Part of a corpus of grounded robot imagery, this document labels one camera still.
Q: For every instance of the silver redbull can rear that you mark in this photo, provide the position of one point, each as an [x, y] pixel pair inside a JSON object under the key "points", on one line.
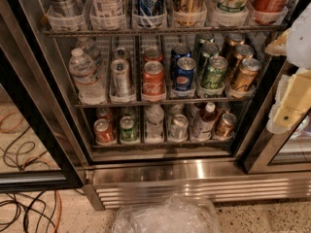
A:
{"points": [[121, 53]]}

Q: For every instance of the front blue pepsi can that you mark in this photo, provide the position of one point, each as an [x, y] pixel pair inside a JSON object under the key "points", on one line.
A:
{"points": [[184, 73]]}

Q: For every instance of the middle gold soda can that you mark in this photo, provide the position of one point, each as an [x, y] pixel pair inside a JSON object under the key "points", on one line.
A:
{"points": [[239, 53]]}

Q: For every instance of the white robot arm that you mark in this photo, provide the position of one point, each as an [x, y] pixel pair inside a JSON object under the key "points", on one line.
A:
{"points": [[298, 45]]}

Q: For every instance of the rear gold soda can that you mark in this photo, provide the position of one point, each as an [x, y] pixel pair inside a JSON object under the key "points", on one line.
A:
{"points": [[230, 42]]}

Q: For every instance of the glass fridge door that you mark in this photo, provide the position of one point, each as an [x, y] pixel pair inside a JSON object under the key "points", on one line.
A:
{"points": [[288, 149], [35, 150]]}

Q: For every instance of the amber juice bottle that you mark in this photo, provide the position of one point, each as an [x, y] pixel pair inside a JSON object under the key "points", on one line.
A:
{"points": [[204, 122]]}

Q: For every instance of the front green soda can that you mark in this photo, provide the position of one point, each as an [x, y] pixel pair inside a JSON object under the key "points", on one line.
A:
{"points": [[214, 73]]}

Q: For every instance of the red coca-cola can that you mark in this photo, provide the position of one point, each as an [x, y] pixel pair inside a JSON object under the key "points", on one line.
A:
{"points": [[153, 54], [153, 78]]}

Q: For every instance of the blue pepsi can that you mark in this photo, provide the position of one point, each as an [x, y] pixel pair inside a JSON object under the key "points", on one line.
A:
{"points": [[178, 52], [184, 73]]}

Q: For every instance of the silver redbull can front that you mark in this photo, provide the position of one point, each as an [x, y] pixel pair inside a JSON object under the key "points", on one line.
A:
{"points": [[121, 77]]}

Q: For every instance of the stainless fridge cabinet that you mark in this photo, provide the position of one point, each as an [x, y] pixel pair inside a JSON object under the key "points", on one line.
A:
{"points": [[34, 75]]}

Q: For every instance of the green can bottom shelf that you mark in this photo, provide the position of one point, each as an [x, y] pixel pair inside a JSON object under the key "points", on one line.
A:
{"points": [[128, 129]]}

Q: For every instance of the green soda can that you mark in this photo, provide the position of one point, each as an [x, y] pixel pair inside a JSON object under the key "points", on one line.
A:
{"points": [[214, 73], [206, 52], [200, 40]]}

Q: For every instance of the front red coca-cola can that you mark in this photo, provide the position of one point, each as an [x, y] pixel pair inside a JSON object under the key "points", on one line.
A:
{"points": [[153, 78]]}

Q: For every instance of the front gold soda can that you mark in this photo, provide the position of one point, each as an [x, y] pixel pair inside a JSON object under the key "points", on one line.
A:
{"points": [[245, 74]]}

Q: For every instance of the crumpled clear plastic wrap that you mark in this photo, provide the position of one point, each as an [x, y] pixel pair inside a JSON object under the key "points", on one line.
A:
{"points": [[177, 214]]}

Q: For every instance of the rear blue pepsi can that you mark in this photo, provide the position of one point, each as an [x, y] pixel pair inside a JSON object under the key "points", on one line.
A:
{"points": [[178, 52]]}

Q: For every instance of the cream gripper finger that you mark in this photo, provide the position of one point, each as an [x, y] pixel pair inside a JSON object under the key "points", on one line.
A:
{"points": [[292, 101], [278, 46]]}

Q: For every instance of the rear clear water bottle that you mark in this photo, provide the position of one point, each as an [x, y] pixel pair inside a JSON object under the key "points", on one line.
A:
{"points": [[89, 47]]}

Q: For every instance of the gold soda can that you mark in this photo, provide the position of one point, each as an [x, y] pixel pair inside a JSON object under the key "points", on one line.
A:
{"points": [[245, 74], [230, 42], [239, 53]]}

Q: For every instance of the silver can bottom shelf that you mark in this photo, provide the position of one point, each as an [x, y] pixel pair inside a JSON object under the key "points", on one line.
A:
{"points": [[178, 128]]}

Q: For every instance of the white labelled bottle top shelf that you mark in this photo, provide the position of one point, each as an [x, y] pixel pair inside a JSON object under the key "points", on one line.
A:
{"points": [[108, 0]]}

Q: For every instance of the clear water bottle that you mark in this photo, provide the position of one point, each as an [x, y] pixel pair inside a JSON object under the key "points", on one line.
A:
{"points": [[86, 78], [89, 47]]}

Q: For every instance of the rear green soda can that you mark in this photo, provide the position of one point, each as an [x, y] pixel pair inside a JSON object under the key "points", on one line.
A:
{"points": [[200, 40]]}

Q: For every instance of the front clear water bottle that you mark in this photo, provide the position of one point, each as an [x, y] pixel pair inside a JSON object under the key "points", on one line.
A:
{"points": [[86, 78]]}

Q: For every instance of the left glass fridge door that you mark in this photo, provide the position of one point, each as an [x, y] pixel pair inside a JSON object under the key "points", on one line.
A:
{"points": [[35, 150]]}

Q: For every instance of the middle green soda can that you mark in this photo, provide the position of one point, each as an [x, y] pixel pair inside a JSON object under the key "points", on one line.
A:
{"points": [[206, 52]]}

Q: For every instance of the red can bottom shelf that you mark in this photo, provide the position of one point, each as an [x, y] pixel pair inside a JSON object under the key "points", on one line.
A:
{"points": [[103, 131]]}

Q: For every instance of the copper can bottom shelf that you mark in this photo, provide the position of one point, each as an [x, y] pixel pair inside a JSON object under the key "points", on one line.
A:
{"points": [[225, 125]]}

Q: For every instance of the water bottle bottom shelf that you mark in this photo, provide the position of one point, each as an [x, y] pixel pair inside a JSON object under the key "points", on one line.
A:
{"points": [[154, 117]]}

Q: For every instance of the right glass fridge door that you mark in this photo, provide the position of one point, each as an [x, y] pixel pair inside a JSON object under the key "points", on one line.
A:
{"points": [[288, 149]]}

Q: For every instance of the blue tall can top shelf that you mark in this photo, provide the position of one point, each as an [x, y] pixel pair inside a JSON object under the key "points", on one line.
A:
{"points": [[149, 0]]}

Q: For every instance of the silver redbull can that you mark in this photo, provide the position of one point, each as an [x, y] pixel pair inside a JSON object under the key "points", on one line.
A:
{"points": [[121, 53], [121, 77]]}

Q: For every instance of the rear red coca-cola can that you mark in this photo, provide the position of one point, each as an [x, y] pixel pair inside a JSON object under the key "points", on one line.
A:
{"points": [[153, 54]]}

